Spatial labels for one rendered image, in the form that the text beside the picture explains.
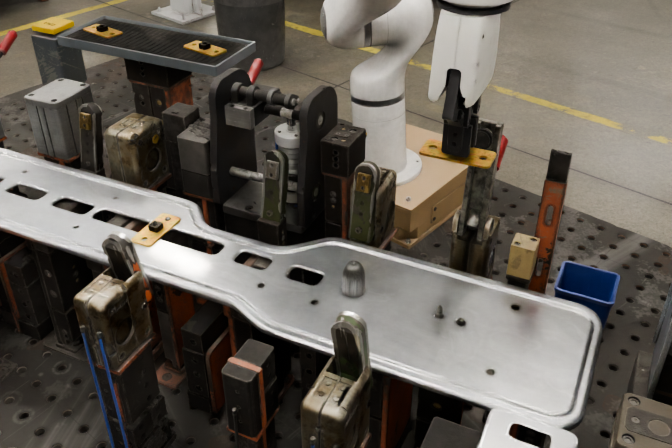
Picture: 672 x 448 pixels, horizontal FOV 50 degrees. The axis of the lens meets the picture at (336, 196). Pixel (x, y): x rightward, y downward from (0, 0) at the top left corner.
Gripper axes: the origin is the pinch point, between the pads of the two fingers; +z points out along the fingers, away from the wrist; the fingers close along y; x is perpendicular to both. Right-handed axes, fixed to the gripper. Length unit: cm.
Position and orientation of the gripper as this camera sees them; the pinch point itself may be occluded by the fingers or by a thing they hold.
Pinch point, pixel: (460, 133)
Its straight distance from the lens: 83.0
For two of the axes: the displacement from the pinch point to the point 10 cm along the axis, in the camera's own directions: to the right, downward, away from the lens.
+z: 0.0, 8.4, 5.4
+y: -4.2, 4.9, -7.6
